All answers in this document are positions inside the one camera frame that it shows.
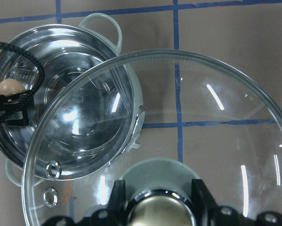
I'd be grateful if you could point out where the black braided cable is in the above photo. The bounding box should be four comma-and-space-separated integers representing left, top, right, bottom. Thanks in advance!
0, 39, 46, 129

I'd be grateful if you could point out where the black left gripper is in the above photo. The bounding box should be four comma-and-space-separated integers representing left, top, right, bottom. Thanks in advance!
0, 93, 29, 126

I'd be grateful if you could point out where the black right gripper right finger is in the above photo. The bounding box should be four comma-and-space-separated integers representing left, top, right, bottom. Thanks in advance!
191, 179, 219, 226

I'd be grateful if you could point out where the pale green cooking pot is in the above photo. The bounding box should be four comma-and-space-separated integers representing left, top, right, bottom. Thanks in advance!
0, 13, 145, 186

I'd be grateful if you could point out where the glass pot lid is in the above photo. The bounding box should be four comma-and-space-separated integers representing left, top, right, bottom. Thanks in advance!
22, 49, 282, 226

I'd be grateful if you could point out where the brown egg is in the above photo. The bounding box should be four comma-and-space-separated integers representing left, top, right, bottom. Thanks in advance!
0, 79, 25, 96

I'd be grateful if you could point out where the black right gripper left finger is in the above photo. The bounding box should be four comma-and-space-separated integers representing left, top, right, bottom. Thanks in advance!
107, 179, 131, 226

